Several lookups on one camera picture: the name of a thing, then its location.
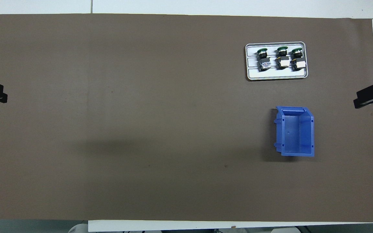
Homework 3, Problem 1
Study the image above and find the green push button switch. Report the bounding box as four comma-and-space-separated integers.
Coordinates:
276, 46, 290, 70
290, 47, 306, 71
257, 48, 271, 72

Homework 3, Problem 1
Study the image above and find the blue plastic storage bin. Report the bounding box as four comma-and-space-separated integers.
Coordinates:
273, 106, 315, 157

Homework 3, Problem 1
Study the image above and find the grey metal tray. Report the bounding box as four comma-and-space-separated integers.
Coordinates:
245, 41, 309, 81

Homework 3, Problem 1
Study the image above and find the brown table mat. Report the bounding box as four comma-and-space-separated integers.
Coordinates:
0, 14, 373, 223

